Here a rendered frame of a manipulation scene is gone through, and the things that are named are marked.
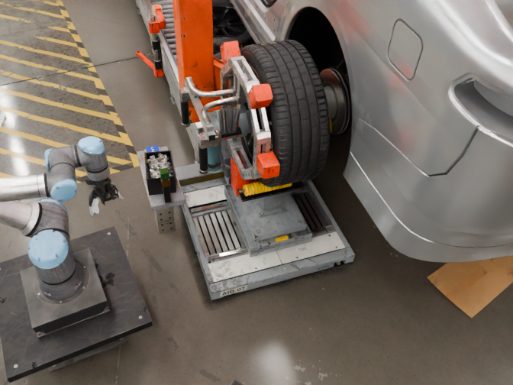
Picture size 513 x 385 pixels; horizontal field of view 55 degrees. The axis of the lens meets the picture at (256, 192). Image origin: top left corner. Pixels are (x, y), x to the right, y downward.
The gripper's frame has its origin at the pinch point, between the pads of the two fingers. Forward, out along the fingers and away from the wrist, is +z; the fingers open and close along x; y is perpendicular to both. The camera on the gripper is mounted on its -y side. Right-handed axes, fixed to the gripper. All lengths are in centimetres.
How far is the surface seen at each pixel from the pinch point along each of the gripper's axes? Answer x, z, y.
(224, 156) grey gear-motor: 80, 23, -10
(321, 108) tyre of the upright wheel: 78, -39, 53
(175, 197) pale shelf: 36.5, 18.4, 0.1
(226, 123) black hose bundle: 46, -36, 29
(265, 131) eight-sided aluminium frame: 57, -32, 41
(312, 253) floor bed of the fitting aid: 85, 58, 53
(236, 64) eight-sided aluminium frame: 67, -48, 14
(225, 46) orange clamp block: 75, -49, -1
